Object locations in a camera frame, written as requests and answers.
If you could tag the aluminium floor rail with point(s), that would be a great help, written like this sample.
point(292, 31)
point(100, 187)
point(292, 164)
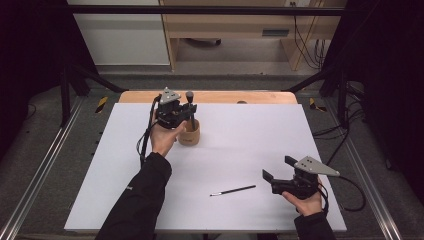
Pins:
point(370, 186)
point(36, 173)

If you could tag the black metal frame strut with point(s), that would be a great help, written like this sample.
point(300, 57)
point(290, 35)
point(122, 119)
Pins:
point(342, 100)
point(65, 96)

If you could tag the thin black eyeliner pencil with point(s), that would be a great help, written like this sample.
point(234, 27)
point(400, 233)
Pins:
point(236, 189)

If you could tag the white cabinet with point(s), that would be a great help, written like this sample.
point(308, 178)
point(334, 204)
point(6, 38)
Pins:
point(123, 40)

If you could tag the white board sheet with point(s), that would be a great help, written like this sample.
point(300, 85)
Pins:
point(233, 160)

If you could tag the dark round table grommet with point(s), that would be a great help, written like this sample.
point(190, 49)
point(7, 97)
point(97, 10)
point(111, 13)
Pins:
point(241, 102)

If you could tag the large black makeup brush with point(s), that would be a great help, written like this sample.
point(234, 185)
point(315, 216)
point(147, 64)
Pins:
point(190, 96)

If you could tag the light wooden desk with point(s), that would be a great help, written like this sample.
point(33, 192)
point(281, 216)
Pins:
point(226, 25)

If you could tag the black curtain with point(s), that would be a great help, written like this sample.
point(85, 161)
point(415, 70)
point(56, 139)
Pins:
point(390, 83)
point(30, 66)

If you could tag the person's right hand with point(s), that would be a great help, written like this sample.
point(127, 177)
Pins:
point(310, 206)

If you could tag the person's left hand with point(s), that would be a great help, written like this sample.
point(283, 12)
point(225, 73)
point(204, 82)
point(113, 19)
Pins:
point(163, 140)

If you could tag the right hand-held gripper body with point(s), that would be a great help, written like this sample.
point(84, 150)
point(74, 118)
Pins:
point(300, 186)

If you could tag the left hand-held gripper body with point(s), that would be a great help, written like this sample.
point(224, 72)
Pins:
point(170, 115)

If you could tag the wooden brush holder cup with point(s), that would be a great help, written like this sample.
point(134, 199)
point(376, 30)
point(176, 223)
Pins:
point(191, 136)

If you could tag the black horizontal frame bar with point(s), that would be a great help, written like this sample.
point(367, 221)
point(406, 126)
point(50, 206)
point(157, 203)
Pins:
point(200, 10)

